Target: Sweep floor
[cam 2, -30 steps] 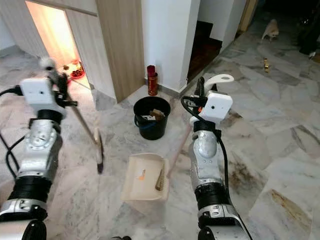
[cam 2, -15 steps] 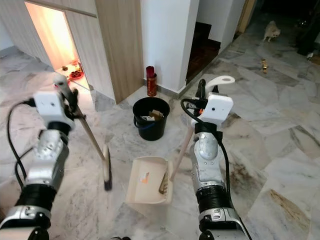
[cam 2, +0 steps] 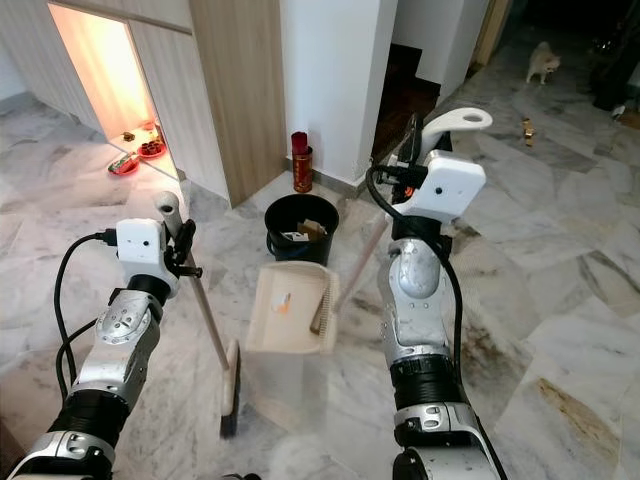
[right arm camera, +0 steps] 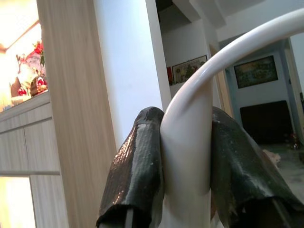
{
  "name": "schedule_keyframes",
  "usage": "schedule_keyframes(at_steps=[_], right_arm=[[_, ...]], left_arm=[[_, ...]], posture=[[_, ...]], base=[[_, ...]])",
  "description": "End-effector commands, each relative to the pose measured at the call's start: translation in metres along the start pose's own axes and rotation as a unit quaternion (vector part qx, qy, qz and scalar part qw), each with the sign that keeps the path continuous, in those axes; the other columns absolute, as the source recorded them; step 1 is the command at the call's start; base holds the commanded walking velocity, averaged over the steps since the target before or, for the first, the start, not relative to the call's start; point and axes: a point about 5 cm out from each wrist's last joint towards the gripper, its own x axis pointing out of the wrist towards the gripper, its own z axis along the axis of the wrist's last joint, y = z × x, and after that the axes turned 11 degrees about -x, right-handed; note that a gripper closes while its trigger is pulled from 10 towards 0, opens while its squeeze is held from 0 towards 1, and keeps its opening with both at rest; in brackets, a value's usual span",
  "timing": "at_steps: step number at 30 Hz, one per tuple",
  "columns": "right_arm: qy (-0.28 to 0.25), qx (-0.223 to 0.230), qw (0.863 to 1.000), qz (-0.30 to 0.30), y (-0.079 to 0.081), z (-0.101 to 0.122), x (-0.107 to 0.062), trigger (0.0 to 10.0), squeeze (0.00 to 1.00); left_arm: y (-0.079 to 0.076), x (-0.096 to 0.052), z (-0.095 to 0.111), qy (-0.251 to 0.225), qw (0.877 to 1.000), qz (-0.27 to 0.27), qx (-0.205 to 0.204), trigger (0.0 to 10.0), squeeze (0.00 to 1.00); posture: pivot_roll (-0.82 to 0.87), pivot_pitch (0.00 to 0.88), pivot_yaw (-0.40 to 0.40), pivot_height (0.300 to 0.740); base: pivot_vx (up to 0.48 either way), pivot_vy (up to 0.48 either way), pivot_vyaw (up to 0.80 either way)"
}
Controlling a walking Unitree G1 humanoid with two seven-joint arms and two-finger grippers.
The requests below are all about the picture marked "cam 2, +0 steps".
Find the beige broom with dark bristles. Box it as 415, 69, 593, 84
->
154, 190, 245, 441

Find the black round trash bin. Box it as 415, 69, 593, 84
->
264, 193, 341, 266

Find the red snack packet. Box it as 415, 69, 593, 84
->
108, 153, 143, 176

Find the red cylindrical incense holder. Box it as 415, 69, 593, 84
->
290, 131, 313, 194

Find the brown cardboard trash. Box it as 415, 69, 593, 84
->
290, 218, 329, 243

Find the cream fluffy dog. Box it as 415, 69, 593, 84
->
525, 42, 561, 86

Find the light wooden cabinet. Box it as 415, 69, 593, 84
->
0, 0, 286, 206

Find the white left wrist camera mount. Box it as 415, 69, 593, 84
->
116, 218, 169, 286

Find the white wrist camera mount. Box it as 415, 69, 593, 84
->
116, 218, 169, 286
410, 150, 486, 221

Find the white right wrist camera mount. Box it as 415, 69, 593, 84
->
410, 150, 486, 221

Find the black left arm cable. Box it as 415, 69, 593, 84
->
53, 229, 119, 401

